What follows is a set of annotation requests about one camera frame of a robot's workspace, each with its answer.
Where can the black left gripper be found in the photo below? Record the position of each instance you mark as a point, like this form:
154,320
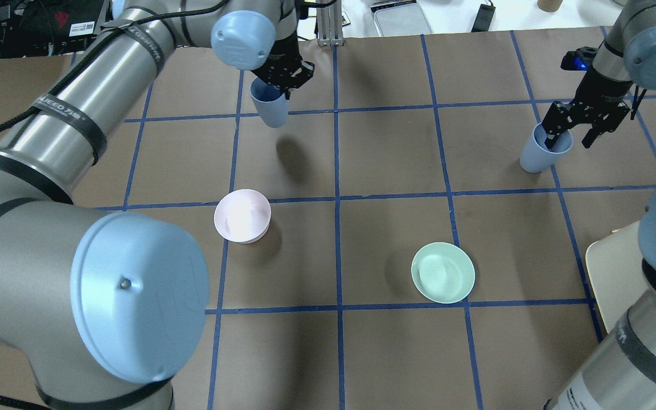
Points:
286,56

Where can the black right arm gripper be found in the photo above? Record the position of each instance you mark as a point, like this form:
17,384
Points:
599,86

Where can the blue cup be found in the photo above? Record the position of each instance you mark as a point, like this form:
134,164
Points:
270,102
536,157

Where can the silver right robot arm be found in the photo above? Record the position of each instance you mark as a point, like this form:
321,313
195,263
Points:
621,373

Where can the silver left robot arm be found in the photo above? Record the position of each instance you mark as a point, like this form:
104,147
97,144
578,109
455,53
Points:
107,307

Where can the pink bowl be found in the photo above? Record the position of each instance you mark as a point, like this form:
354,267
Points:
243,216

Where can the cream toaster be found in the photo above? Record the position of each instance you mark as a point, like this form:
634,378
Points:
616,276

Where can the black power adapter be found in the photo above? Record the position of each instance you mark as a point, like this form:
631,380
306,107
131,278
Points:
484,17

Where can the green bowl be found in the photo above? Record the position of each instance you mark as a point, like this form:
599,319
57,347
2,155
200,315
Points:
443,273

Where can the black computer box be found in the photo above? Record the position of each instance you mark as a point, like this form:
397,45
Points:
39,28

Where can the aluminium frame post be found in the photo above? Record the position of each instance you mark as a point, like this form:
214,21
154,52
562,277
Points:
330,23

